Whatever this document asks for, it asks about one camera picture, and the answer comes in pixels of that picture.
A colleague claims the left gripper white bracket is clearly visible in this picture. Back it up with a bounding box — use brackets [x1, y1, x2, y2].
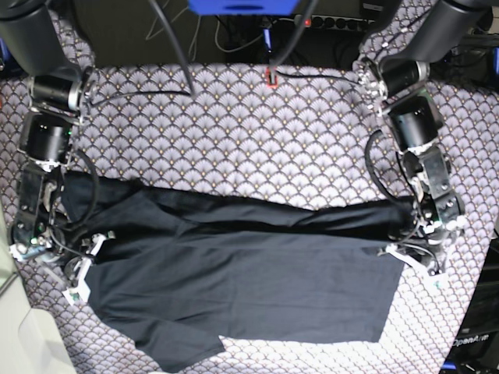
[377, 229, 452, 291]

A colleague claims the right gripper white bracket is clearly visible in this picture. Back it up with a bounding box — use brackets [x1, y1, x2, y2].
[9, 230, 115, 305]

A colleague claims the dark navy T-shirt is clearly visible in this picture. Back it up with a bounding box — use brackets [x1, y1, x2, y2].
[58, 171, 414, 374]

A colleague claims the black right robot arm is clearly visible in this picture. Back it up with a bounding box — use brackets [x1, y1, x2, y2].
[1, 1, 114, 304]

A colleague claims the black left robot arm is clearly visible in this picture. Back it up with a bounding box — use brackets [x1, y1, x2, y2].
[358, 1, 498, 291]

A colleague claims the white cabinet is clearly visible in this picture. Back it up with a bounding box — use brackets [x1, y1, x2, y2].
[1, 214, 76, 373]

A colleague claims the black OpenArm base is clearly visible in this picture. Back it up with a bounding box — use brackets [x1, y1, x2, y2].
[440, 237, 498, 373]

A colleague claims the fan-patterned table cloth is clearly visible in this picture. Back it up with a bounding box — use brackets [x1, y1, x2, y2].
[0, 0, 499, 374]

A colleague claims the red table clamp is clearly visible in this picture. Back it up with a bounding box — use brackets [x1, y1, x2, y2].
[265, 66, 278, 89]

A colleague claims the white power strip red switch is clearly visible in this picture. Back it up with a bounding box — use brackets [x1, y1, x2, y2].
[305, 15, 375, 33]

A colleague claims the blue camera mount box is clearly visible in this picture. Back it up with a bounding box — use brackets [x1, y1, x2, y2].
[188, 0, 299, 16]

